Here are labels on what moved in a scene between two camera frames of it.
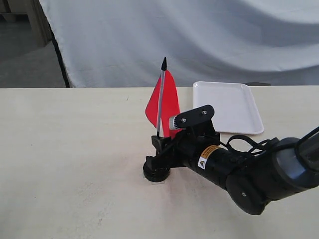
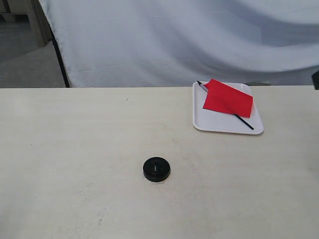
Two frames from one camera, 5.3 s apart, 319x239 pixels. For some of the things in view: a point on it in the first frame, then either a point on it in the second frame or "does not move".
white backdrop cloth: (121, 43) does not move
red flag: (164, 103) → (222, 97)
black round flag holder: (155, 171) does not move
